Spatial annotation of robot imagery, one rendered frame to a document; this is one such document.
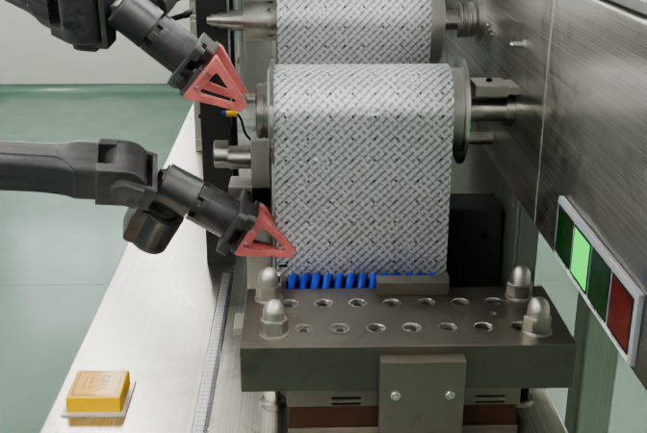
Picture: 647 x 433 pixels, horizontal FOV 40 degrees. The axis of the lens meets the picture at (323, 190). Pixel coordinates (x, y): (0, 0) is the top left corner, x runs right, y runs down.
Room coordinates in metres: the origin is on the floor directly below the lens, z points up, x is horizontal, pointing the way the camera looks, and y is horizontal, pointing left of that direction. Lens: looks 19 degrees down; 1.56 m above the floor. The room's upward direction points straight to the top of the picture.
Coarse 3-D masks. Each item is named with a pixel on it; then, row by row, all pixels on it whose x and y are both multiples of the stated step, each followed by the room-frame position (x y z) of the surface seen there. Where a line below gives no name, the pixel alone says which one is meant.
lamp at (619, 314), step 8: (616, 280) 0.74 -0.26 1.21; (616, 288) 0.74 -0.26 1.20; (616, 296) 0.73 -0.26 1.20; (624, 296) 0.72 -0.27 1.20; (616, 304) 0.73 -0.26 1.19; (624, 304) 0.71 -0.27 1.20; (608, 312) 0.75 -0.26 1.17; (616, 312) 0.73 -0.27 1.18; (624, 312) 0.71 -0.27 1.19; (608, 320) 0.74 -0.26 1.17; (616, 320) 0.73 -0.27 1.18; (624, 320) 0.71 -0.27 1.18; (616, 328) 0.72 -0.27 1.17; (624, 328) 0.71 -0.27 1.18; (616, 336) 0.72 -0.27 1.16; (624, 336) 0.70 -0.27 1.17; (624, 344) 0.70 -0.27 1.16
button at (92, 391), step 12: (84, 372) 1.05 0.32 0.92; (96, 372) 1.05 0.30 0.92; (108, 372) 1.05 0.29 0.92; (120, 372) 1.05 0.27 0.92; (72, 384) 1.03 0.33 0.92; (84, 384) 1.03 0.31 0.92; (96, 384) 1.03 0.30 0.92; (108, 384) 1.03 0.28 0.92; (120, 384) 1.03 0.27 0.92; (72, 396) 1.00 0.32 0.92; (84, 396) 1.00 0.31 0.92; (96, 396) 1.00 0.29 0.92; (108, 396) 1.00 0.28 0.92; (120, 396) 1.00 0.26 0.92; (72, 408) 0.99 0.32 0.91; (84, 408) 0.99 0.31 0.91; (96, 408) 0.99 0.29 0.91; (108, 408) 0.99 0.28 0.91; (120, 408) 1.00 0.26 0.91
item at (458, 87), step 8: (456, 72) 1.19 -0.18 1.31; (456, 80) 1.17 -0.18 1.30; (456, 88) 1.16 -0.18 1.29; (456, 96) 1.15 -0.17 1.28; (464, 96) 1.15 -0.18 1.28; (456, 104) 1.15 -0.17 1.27; (464, 104) 1.15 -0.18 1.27; (456, 112) 1.14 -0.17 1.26; (464, 112) 1.14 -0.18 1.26; (456, 120) 1.14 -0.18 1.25; (464, 120) 1.14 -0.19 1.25; (456, 128) 1.14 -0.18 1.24; (456, 136) 1.15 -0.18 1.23; (456, 144) 1.16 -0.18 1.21
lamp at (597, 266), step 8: (592, 256) 0.81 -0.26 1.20; (592, 264) 0.80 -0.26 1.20; (600, 264) 0.78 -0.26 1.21; (592, 272) 0.80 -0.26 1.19; (600, 272) 0.78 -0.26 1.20; (608, 272) 0.76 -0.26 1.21; (592, 280) 0.80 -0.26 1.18; (600, 280) 0.78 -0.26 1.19; (592, 288) 0.80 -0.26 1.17; (600, 288) 0.78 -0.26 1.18; (592, 296) 0.79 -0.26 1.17; (600, 296) 0.77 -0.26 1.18; (600, 304) 0.77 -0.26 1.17; (600, 312) 0.77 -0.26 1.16
